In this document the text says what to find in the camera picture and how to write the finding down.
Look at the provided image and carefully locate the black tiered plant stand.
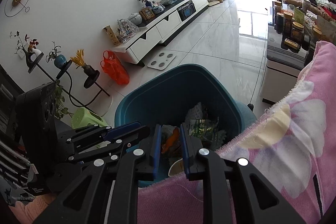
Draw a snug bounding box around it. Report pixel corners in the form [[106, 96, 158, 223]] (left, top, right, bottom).
[[28, 52, 111, 109]]

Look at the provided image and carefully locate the blue plastic trash bin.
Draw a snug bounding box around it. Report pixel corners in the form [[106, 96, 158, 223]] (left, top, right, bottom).
[[114, 64, 256, 188]]

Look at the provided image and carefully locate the red plastic bag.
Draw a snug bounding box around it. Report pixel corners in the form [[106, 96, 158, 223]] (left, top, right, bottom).
[[100, 50, 131, 85]]

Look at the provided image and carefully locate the white black tv cabinet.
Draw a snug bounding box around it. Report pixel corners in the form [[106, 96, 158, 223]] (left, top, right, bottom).
[[112, 0, 209, 67]]

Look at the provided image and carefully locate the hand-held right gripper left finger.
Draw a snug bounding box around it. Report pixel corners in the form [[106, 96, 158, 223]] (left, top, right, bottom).
[[34, 124, 162, 224]]

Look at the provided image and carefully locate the white paper bowl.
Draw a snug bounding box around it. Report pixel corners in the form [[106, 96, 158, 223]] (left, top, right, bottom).
[[169, 158, 184, 177]]

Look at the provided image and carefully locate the yellow wheat in black vase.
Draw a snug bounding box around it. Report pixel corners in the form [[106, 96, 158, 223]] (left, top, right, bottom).
[[70, 49, 94, 75]]

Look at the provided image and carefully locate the glass ship model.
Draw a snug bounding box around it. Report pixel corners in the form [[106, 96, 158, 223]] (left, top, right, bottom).
[[117, 18, 139, 43]]

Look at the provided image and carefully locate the pink floral blanket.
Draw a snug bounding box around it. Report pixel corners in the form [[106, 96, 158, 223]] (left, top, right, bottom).
[[138, 40, 336, 224]]

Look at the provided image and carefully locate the brown paper bag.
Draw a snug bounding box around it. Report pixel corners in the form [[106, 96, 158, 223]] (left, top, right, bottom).
[[314, 14, 336, 43]]

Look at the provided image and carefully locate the plant in blue vase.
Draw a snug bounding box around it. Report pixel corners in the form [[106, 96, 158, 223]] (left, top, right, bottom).
[[46, 42, 66, 68]]

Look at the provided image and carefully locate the wooden picture frame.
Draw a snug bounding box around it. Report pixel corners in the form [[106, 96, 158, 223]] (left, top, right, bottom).
[[139, 7, 155, 21]]

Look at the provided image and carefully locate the dark display cabinet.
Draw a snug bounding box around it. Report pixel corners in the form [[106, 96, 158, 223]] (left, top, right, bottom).
[[0, 64, 29, 188]]

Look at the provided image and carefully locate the black glass coffee table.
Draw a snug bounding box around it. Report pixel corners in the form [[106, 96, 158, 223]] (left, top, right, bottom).
[[262, 2, 320, 105]]

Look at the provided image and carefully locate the white bathroom scale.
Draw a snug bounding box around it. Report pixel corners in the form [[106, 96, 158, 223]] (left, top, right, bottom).
[[147, 51, 177, 70]]

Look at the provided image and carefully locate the blue white porcelain pot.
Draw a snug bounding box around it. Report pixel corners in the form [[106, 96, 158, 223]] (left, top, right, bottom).
[[152, 2, 165, 14]]

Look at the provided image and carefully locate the clear green snack wrapper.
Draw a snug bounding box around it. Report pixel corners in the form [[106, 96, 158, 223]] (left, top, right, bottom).
[[184, 118, 220, 141]]

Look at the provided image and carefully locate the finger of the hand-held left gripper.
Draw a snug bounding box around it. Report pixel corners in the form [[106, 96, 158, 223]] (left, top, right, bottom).
[[70, 122, 142, 144], [68, 126, 151, 163]]

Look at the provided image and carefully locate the person's left forearm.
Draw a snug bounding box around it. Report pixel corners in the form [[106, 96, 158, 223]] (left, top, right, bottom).
[[10, 193, 60, 224]]

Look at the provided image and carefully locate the white foam fruit net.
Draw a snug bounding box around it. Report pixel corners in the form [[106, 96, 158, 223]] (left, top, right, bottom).
[[186, 102, 208, 123]]

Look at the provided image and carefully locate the round black wall clock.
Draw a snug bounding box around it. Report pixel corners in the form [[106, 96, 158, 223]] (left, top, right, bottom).
[[4, 0, 32, 17]]

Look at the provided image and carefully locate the group of bamboo lid jars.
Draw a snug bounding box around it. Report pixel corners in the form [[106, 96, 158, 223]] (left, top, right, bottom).
[[273, 0, 323, 50]]

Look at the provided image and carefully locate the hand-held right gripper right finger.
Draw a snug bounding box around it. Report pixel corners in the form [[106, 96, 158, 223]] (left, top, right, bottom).
[[180, 123, 306, 224]]

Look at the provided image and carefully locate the green packet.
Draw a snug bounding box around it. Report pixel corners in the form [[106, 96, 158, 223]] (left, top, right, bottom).
[[293, 7, 305, 24]]

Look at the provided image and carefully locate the green ivy plant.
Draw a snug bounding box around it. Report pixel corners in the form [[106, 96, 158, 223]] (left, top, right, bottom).
[[54, 80, 74, 120]]

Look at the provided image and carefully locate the green plastic stool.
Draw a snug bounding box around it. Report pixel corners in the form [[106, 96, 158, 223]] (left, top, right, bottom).
[[71, 107, 109, 128]]

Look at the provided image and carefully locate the tan gift box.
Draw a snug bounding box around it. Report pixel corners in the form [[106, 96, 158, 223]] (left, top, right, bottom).
[[103, 25, 121, 47]]

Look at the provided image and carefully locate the curved orange peel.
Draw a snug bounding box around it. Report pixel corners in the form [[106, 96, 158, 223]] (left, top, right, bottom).
[[161, 127, 180, 154]]

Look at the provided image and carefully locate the white ceramic jar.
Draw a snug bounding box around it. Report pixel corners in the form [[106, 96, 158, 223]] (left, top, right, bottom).
[[129, 13, 143, 25]]

